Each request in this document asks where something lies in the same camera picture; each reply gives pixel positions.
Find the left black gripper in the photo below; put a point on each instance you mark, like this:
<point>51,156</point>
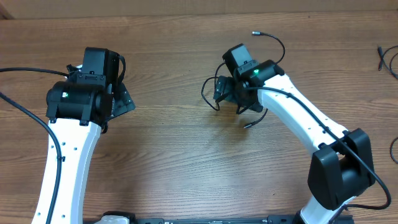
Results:
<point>122,101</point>

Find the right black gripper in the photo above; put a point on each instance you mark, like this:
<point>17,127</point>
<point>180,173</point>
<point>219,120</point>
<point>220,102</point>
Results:
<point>226,91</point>

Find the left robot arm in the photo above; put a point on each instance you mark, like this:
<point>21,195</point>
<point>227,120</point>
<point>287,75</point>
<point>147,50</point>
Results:
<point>79,110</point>

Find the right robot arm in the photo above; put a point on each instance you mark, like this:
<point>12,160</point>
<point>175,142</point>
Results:
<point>341,165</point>

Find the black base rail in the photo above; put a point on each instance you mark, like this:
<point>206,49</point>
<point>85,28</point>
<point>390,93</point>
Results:
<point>125,217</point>

